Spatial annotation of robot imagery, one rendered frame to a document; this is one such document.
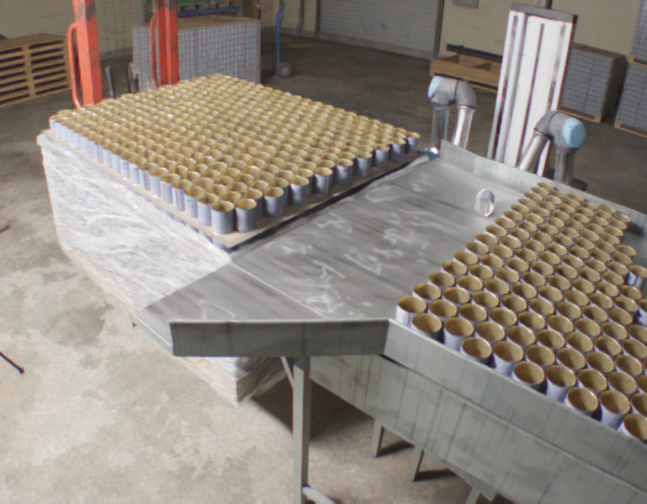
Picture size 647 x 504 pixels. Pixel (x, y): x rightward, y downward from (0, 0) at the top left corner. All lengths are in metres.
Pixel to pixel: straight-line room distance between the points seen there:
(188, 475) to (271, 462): 0.36
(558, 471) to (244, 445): 1.51
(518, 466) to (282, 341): 0.61
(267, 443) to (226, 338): 1.26
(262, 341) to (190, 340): 0.16
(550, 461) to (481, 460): 0.18
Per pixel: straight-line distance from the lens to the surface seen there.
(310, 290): 1.38
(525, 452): 1.22
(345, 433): 2.42
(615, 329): 1.39
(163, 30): 3.20
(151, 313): 1.34
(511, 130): 2.84
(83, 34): 2.86
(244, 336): 1.16
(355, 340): 1.18
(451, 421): 1.27
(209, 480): 2.28
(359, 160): 1.98
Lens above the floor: 1.89
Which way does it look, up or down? 31 degrees down
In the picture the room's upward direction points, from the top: 3 degrees clockwise
